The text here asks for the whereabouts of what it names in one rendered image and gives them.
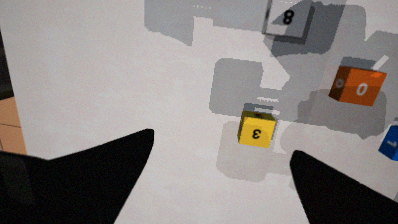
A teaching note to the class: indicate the orange block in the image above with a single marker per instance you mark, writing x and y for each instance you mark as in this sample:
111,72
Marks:
356,86

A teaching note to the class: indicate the grey block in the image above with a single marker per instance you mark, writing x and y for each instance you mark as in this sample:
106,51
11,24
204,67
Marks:
286,18

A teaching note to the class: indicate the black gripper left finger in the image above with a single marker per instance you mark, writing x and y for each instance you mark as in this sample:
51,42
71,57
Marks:
87,187

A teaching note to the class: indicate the yellow block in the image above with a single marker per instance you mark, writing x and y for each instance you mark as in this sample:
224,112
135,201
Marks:
256,129

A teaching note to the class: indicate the blue block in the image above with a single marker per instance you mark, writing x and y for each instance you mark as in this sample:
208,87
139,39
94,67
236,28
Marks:
389,146

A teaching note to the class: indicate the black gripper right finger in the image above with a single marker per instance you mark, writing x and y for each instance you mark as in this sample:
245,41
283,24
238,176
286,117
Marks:
329,196

